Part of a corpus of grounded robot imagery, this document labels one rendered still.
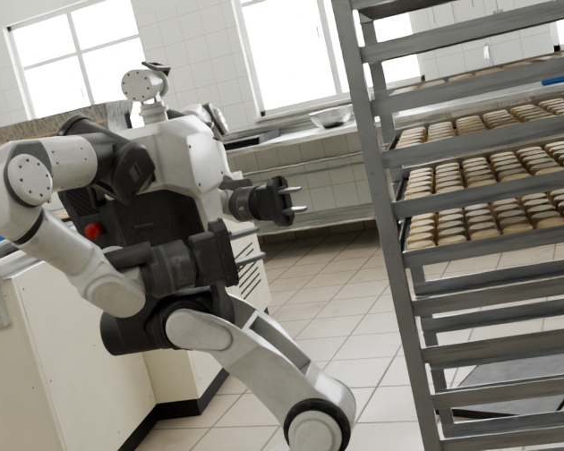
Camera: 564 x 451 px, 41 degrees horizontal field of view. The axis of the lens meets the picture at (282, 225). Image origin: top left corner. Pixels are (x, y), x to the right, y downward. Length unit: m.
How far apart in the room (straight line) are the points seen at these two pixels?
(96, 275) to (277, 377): 0.54
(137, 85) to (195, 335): 0.52
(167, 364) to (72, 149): 1.95
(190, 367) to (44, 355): 0.75
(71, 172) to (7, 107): 6.35
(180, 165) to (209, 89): 4.91
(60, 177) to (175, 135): 0.32
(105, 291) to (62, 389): 1.39
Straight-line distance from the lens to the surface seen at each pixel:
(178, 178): 1.47
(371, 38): 1.71
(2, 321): 2.48
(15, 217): 1.15
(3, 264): 2.45
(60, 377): 2.61
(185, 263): 1.28
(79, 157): 1.28
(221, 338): 1.57
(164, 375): 3.15
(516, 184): 1.31
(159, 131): 1.47
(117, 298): 1.26
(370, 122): 1.26
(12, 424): 2.65
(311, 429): 1.60
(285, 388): 1.62
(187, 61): 6.44
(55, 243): 1.19
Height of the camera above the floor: 1.20
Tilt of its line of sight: 10 degrees down
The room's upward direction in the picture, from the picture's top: 13 degrees counter-clockwise
